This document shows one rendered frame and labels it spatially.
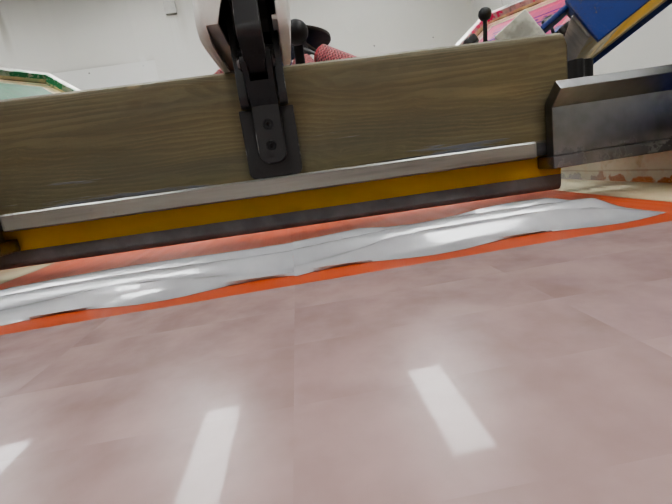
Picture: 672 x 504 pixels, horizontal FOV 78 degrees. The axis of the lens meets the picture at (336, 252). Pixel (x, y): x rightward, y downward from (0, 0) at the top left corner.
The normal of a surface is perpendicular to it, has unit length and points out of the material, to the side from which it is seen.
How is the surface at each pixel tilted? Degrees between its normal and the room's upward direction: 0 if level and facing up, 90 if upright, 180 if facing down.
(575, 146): 90
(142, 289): 43
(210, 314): 0
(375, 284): 0
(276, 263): 35
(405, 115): 90
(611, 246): 0
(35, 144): 90
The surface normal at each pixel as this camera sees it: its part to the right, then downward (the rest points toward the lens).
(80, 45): 0.10, 0.20
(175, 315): -0.14, -0.97
